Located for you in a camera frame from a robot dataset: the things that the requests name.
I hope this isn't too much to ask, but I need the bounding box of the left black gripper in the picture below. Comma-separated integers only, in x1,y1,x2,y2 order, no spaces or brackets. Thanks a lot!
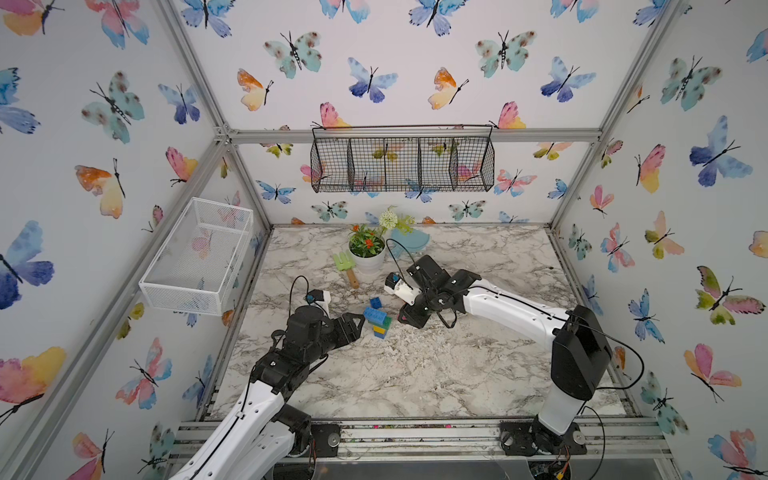
303,313,364,366

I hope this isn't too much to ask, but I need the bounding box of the light blue long lego brick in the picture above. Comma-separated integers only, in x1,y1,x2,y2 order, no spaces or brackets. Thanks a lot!
363,307,388,326

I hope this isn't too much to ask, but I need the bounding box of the green long lego brick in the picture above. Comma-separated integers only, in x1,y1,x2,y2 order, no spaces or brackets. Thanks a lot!
374,316,392,331

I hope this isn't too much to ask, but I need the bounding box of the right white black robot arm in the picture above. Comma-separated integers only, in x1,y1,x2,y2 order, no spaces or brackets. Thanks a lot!
384,255,612,438

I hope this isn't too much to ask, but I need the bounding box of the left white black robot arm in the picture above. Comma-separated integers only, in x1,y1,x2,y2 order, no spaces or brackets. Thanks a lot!
173,305,365,479

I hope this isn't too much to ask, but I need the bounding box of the teal whale shaped dish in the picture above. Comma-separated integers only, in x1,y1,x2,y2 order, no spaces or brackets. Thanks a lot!
388,229,431,258

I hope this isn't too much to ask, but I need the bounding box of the green toy rake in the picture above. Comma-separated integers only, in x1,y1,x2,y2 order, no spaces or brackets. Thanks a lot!
332,251,360,289

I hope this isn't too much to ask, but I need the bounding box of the white pot with flowers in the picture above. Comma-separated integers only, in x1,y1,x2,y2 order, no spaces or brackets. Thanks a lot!
348,206,415,276

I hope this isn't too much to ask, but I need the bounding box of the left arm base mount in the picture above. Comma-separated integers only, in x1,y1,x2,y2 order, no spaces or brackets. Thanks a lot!
272,417,341,461

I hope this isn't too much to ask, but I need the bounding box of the black wire wall basket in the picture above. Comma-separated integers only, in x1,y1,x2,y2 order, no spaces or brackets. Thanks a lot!
305,124,496,193

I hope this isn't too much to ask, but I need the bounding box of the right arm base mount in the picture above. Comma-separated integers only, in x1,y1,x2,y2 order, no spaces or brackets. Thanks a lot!
499,418,587,457

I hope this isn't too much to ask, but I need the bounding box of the white mesh wall basket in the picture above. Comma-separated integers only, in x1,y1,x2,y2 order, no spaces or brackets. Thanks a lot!
139,197,254,316

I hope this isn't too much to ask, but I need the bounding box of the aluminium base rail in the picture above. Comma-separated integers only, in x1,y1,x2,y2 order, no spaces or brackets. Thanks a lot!
170,418,676,464

